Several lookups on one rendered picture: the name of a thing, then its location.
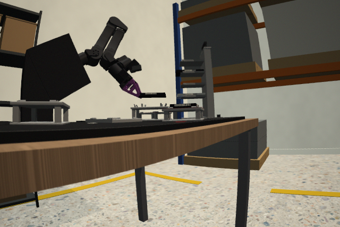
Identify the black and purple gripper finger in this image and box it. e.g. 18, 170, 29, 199
122, 79, 140, 97
130, 83, 141, 93

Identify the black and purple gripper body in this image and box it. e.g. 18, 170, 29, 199
115, 71, 133, 89

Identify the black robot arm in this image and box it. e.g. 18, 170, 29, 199
78, 16, 142, 80

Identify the white microplate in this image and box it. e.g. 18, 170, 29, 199
176, 93, 205, 99

